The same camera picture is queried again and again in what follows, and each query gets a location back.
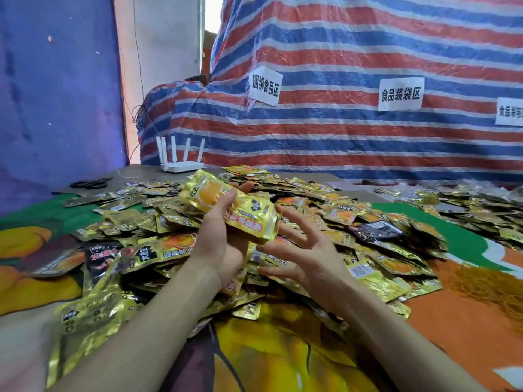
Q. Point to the person's left hand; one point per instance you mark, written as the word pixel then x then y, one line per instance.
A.
pixel 216 244

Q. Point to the person's right hand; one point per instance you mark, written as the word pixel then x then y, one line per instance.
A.
pixel 318 261

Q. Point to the person's right middle finger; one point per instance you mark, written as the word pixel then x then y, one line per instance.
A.
pixel 293 233

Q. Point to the person's right little finger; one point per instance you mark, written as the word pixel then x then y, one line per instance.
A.
pixel 276 273

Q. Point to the person's left thumb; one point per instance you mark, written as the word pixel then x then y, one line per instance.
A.
pixel 225 203

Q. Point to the gold snack packet bundle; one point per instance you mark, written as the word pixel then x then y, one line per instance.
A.
pixel 253 214

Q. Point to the person's right forearm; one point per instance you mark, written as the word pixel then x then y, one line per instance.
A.
pixel 388 342

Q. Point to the person's left forearm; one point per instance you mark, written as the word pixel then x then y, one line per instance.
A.
pixel 143 342

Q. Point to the white router with antennas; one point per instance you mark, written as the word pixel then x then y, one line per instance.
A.
pixel 177 166

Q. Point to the large pile of gold packets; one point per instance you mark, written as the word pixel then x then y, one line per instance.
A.
pixel 163 249

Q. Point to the colourful printed tablecloth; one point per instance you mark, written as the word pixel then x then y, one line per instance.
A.
pixel 265 355

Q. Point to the black snack packet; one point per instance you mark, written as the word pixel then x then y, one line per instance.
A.
pixel 100 261
pixel 378 230

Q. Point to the red blue striped tarpaulin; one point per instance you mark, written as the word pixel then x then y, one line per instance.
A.
pixel 347 130

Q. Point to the white paper sign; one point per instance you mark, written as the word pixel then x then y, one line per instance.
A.
pixel 510 112
pixel 401 94
pixel 265 86

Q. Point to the black scissors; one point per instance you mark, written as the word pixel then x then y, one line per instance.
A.
pixel 96 184

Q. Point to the small heap of gold packets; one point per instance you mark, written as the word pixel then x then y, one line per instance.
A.
pixel 470 208

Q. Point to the heap of yellow rubber bands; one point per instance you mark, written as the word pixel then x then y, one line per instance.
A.
pixel 494 289

